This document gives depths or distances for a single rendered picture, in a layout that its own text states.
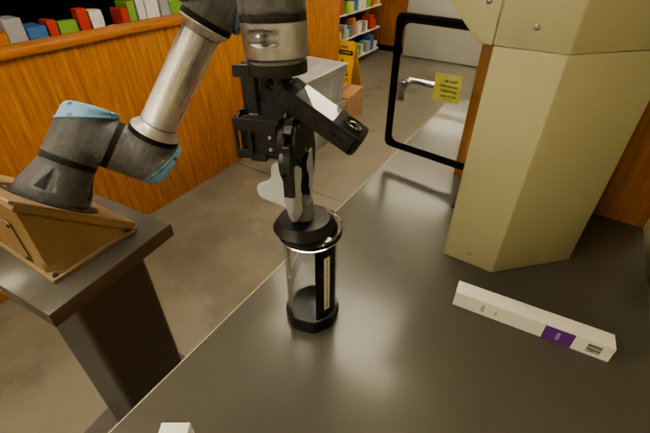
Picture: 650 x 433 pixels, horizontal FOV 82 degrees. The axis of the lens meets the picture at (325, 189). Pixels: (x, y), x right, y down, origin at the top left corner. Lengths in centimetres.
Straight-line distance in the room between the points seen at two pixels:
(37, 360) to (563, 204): 210
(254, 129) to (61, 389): 175
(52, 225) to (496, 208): 90
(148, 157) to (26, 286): 37
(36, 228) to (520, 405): 94
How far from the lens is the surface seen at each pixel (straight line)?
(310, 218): 53
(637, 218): 125
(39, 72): 226
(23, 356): 228
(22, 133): 229
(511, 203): 82
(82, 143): 98
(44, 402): 208
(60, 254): 99
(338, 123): 44
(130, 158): 98
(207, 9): 89
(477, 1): 72
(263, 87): 47
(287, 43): 43
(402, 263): 89
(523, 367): 80
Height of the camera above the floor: 156
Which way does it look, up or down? 34 degrees down
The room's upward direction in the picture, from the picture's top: straight up
